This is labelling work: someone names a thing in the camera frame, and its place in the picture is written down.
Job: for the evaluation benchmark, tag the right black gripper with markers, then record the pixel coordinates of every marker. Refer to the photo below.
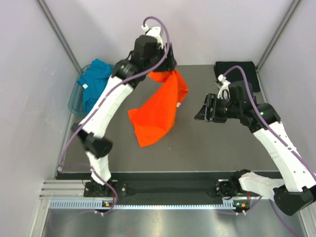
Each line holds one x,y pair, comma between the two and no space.
205,114

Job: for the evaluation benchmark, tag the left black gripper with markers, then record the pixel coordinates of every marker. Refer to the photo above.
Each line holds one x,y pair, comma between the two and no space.
169,63

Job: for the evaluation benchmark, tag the orange t shirt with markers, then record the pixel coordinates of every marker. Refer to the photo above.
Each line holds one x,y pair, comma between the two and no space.
156,117

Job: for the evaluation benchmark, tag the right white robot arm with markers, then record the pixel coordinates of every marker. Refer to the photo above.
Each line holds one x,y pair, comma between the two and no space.
296,189

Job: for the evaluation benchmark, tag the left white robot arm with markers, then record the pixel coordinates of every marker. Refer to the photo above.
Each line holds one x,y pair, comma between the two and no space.
91,130

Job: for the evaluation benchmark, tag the folded black t shirt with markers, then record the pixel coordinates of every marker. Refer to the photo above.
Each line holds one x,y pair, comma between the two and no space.
235,75

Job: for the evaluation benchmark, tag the teal t shirt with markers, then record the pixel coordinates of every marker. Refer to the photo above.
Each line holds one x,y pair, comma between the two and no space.
93,81

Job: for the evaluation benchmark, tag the translucent blue plastic bin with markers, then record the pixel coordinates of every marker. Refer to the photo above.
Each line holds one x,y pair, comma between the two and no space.
76,101

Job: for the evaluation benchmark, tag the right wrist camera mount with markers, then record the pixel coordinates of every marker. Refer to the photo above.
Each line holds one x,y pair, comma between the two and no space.
223,85

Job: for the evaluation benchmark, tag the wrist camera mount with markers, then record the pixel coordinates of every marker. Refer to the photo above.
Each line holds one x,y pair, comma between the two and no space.
223,85
156,32

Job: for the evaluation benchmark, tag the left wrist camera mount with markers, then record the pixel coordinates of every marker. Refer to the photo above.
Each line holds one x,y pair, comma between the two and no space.
156,32

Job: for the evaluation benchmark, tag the aluminium frame rail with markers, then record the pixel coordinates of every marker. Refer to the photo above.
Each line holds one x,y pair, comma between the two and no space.
62,189

